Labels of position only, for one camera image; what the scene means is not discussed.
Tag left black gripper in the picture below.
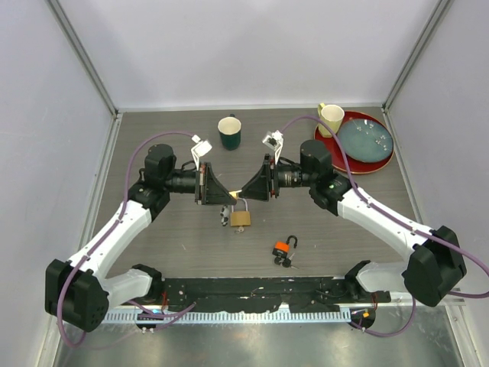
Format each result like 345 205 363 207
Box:
164 162 236 206

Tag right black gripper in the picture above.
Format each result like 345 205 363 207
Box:
240 154 316 202

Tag small brass long-shackle padlock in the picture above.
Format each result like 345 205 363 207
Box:
229 190 241 199

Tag keys with panda keychain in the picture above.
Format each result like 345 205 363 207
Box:
220 205 231 226

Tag orange black padlock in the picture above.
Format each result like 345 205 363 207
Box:
272 235 297 258

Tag black-headed keys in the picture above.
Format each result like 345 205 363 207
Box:
274 253 297 269

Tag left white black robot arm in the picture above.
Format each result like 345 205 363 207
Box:
44 141 236 332

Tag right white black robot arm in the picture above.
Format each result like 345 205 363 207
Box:
238 140 467 307

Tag large brass padlock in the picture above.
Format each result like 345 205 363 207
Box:
230 198 251 227

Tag dark green mug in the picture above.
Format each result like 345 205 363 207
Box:
217 114 241 151

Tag red round tray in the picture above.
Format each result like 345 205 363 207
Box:
313 110 395 175

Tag yellow mug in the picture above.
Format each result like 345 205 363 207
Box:
317 103 345 134

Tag blue ceramic plate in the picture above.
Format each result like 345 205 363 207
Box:
337 118 393 163

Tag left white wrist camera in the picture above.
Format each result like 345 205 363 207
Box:
190 135 212 168

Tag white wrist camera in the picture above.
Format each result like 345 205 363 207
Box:
262 130 283 164
190 135 212 168

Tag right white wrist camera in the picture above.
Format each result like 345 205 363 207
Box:
262 130 283 164

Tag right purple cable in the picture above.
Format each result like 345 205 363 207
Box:
280 115 489 338

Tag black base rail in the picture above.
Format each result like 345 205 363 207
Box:
160 277 391 313

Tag white slotted cable duct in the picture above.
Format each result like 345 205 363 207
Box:
102 307 351 325

